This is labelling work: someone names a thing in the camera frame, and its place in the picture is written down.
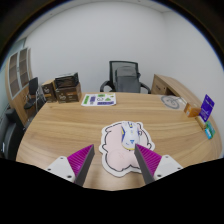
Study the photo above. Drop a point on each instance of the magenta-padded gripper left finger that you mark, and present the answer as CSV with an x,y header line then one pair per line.
x,y
78,160

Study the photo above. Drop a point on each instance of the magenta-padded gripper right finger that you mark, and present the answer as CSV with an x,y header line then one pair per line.
x,y
150,160

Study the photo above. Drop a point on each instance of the white and blue computer mouse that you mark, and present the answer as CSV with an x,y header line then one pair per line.
x,y
129,135

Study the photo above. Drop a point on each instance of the pink pig-shaped mouse pad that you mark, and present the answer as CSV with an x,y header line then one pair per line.
x,y
115,153

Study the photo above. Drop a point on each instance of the round grey coaster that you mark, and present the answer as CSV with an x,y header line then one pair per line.
x,y
170,102

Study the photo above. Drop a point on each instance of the white printed paper sheet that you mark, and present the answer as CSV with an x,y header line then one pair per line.
x,y
99,99

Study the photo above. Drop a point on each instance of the small orange box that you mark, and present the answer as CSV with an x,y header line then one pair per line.
x,y
192,110

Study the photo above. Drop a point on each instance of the wide brown cardboard box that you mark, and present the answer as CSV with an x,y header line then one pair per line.
x,y
68,95

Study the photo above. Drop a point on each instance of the teal tissue pack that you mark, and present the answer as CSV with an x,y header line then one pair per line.
x,y
210,130

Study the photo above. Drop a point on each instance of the black leather sofa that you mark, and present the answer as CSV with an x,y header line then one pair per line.
x,y
10,133

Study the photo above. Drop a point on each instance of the tall brown cardboard box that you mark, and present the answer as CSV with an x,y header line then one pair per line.
x,y
49,91

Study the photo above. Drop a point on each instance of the wooden side desk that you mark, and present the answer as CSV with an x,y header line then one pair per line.
x,y
170,85

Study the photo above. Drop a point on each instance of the purple standing card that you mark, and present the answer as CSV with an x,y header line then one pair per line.
x,y
207,107

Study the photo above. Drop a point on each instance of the black box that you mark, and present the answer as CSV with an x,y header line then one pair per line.
x,y
66,80

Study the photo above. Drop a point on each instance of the grey backpack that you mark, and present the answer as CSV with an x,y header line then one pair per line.
x,y
127,80

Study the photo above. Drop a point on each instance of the black visitor chair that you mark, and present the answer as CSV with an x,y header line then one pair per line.
x,y
32,88

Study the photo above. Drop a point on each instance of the black mesh office chair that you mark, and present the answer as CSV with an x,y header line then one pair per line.
x,y
113,66

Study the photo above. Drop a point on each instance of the wooden cabinet with glass doors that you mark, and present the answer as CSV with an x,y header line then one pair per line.
x,y
18,80

